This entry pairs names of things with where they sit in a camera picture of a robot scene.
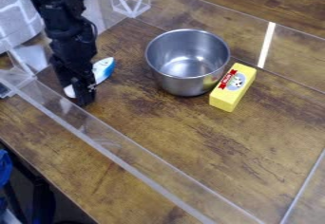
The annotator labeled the blue object at edge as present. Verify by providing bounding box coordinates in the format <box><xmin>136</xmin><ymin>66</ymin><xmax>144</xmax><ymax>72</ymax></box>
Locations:
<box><xmin>0</xmin><ymin>150</ymin><xmax>12</xmax><ymax>216</ymax></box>

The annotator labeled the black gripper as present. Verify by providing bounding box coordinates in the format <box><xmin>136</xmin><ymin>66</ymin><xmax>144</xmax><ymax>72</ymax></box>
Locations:
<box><xmin>48</xmin><ymin>18</ymin><xmax>98</xmax><ymax>106</ymax></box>

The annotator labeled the clear acrylic barrier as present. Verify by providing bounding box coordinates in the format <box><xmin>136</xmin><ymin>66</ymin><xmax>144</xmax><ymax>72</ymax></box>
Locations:
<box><xmin>0</xmin><ymin>0</ymin><xmax>325</xmax><ymax>224</ymax></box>

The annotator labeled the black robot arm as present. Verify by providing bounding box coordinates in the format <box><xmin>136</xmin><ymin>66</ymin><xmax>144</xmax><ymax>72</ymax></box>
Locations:
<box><xmin>31</xmin><ymin>0</ymin><xmax>98</xmax><ymax>106</ymax></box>

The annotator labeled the white and blue toy fish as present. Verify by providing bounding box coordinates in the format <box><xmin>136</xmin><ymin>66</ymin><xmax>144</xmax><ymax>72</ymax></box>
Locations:
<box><xmin>63</xmin><ymin>57</ymin><xmax>115</xmax><ymax>99</ymax></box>

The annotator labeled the yellow butter block toy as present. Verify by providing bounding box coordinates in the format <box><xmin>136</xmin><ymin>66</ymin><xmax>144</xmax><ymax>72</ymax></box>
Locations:
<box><xmin>209</xmin><ymin>63</ymin><xmax>257</xmax><ymax>112</ymax></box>

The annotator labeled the silver metal pot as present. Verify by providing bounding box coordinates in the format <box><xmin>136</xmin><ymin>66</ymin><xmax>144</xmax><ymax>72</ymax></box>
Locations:
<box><xmin>144</xmin><ymin>28</ymin><xmax>231</xmax><ymax>97</ymax></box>

